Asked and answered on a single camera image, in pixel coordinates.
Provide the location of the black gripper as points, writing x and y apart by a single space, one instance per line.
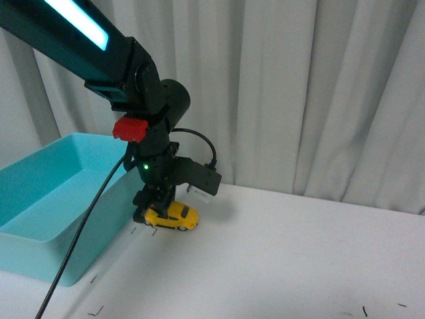
154 168

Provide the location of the yellow beetle toy car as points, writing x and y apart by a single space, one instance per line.
179 216

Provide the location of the red clip on arm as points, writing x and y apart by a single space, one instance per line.
130 129

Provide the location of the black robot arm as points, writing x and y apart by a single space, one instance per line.
77 36

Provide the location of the turquoise plastic storage bin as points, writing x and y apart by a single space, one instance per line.
75 181

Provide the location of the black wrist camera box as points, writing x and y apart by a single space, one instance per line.
185 170

